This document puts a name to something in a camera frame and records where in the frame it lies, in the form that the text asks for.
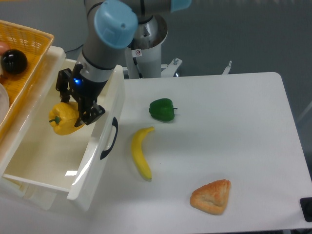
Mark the white drawer cabinet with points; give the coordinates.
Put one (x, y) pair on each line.
(32, 101)

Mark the pink object in basket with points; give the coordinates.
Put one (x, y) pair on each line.
(3, 47)

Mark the yellow bell pepper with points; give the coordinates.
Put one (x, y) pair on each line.
(63, 117)

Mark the yellow banana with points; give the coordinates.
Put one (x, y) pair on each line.
(138, 155)

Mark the orange woven basket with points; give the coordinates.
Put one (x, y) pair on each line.
(28, 47)

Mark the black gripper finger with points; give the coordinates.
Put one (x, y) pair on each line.
(88, 112)
(63, 85)

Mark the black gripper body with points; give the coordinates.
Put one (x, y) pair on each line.
(85, 92)

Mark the black object at table edge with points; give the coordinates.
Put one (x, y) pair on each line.
(306, 206)

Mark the white open drawer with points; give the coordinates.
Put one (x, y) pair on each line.
(46, 164)

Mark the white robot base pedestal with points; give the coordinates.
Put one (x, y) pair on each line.
(143, 55)

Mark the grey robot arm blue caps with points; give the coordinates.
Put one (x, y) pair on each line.
(130, 28)

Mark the black drawer handle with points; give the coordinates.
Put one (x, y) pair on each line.
(111, 140)

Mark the triangular puff pastry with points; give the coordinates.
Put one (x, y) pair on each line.
(212, 198)

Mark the black round fruit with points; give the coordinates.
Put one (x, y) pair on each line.
(14, 61)

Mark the white round object in basket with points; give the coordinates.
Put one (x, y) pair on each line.
(4, 103)

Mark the green bell pepper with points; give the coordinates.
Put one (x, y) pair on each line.
(162, 109)

